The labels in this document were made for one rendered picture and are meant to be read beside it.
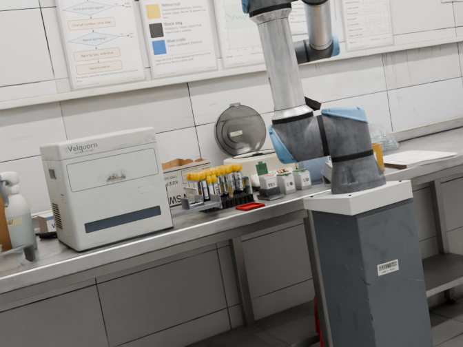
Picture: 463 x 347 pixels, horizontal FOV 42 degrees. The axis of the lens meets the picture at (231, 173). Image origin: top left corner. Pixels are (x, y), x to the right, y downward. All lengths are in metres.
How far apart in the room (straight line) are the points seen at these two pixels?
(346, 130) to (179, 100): 1.00
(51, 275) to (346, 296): 0.78
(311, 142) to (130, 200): 0.52
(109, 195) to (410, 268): 0.84
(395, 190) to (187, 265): 1.13
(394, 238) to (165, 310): 1.15
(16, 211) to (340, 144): 0.94
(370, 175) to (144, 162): 0.62
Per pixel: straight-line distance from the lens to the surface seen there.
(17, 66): 2.29
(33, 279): 1.62
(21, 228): 1.85
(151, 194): 1.71
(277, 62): 1.61
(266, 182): 1.93
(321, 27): 1.83
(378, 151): 2.16
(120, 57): 2.37
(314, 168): 2.12
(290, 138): 1.61
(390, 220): 1.63
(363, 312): 1.65
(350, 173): 1.62
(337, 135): 1.61
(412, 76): 3.16
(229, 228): 1.77
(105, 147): 1.67
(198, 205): 1.79
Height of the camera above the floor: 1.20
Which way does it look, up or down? 7 degrees down
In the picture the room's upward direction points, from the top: 10 degrees counter-clockwise
